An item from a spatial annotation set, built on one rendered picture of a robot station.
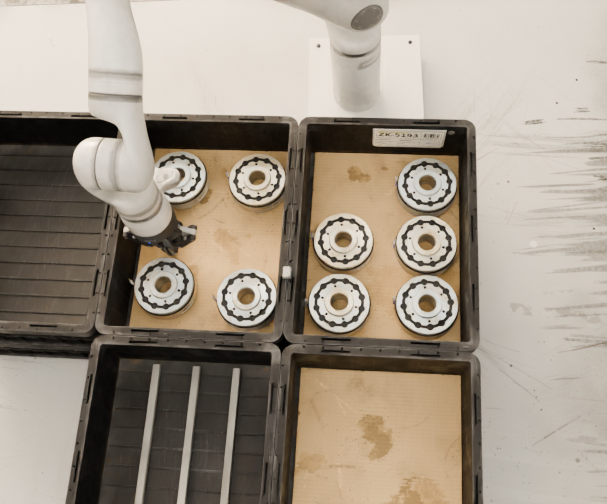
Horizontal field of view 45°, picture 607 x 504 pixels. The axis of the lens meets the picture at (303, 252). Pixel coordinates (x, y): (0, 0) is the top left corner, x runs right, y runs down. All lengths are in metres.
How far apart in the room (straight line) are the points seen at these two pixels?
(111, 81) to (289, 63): 0.71
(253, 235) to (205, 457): 0.39
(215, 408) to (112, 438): 0.17
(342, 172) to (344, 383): 0.38
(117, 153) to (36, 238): 0.46
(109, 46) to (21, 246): 0.54
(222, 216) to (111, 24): 0.46
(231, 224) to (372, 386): 0.38
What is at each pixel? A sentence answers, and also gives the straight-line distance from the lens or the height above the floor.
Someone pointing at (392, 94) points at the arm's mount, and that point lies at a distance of 1.49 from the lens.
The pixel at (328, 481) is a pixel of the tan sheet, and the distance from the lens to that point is 1.20.
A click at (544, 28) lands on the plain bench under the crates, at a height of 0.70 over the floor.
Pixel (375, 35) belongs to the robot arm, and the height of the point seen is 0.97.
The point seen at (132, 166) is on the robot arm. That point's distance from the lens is 0.98.
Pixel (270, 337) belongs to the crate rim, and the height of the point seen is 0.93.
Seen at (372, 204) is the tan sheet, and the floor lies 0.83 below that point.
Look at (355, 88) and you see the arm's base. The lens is 1.40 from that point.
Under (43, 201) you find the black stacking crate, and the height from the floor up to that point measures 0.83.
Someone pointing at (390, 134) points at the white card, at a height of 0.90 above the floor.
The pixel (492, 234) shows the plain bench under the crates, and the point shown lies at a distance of 1.45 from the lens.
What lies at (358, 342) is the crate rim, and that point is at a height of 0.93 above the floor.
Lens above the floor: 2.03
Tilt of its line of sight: 69 degrees down
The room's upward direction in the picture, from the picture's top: 11 degrees counter-clockwise
